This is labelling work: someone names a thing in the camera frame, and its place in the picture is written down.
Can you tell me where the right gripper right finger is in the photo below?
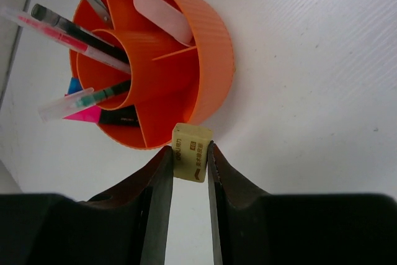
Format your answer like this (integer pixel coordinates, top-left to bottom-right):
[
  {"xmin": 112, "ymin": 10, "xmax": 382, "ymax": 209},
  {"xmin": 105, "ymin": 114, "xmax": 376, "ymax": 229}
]
[{"xmin": 207, "ymin": 143, "xmax": 396, "ymax": 264}]

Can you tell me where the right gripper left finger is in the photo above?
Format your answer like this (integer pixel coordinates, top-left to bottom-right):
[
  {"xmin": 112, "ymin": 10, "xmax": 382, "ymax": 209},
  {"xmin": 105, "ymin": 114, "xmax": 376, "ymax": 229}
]
[{"xmin": 1, "ymin": 146, "xmax": 173, "ymax": 264}]

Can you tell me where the small tan eraser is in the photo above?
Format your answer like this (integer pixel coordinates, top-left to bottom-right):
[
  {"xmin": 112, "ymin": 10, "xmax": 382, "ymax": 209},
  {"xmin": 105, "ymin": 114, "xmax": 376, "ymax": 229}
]
[{"xmin": 171, "ymin": 123, "xmax": 213, "ymax": 183}]

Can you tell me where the pink capped black highlighter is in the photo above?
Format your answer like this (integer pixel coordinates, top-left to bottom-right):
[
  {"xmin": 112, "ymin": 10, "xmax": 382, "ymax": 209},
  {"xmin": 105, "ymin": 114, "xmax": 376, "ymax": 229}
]
[{"xmin": 64, "ymin": 106, "xmax": 140, "ymax": 127}]

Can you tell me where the green clear pen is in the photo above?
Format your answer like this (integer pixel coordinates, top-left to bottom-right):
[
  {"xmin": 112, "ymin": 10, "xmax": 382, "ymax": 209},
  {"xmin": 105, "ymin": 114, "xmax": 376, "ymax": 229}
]
[{"xmin": 38, "ymin": 80, "xmax": 132, "ymax": 122}]

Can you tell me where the pink white eraser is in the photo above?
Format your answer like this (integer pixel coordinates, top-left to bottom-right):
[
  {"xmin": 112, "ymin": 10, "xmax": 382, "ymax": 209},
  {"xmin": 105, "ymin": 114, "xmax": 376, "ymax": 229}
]
[{"xmin": 133, "ymin": 0, "xmax": 194, "ymax": 46}]

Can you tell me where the red clear pen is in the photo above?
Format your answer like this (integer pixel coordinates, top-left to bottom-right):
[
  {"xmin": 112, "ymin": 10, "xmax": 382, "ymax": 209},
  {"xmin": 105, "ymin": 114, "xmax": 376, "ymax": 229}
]
[{"xmin": 1, "ymin": 6, "xmax": 131, "ymax": 74}]

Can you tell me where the black gel pen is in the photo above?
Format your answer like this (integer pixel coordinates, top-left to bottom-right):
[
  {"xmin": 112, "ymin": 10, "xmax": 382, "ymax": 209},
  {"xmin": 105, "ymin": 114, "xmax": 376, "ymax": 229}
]
[{"xmin": 31, "ymin": 4, "xmax": 129, "ymax": 63}]

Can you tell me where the blue capped black highlighter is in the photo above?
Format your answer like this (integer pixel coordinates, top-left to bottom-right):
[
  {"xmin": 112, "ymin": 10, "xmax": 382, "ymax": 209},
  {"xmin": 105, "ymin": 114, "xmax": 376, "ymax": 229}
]
[{"xmin": 66, "ymin": 77, "xmax": 83, "ymax": 95}]

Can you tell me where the orange round divided container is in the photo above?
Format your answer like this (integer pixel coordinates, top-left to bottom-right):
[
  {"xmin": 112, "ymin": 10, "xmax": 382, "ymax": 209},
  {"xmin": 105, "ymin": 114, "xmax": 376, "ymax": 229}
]
[{"xmin": 69, "ymin": 0, "xmax": 234, "ymax": 150}]

